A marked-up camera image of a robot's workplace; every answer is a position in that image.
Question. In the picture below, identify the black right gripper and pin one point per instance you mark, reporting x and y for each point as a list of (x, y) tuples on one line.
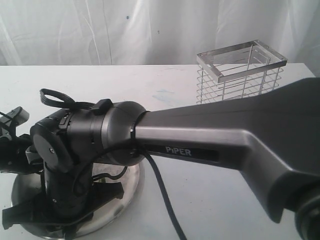
[(70, 195)]

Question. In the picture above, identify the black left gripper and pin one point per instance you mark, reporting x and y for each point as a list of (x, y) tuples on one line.
[(13, 157)]

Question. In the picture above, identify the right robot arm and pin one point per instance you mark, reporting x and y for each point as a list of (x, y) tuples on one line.
[(273, 139)]

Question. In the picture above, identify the round stainless steel plate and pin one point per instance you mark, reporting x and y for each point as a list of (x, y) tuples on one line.
[(27, 186)]

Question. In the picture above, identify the white backdrop curtain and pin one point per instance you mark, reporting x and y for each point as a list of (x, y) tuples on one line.
[(151, 32)]

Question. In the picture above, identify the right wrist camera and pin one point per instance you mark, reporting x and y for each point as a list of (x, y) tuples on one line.
[(32, 156)]

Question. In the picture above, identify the chrome wire utensil basket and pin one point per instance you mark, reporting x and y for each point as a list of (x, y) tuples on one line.
[(238, 71)]

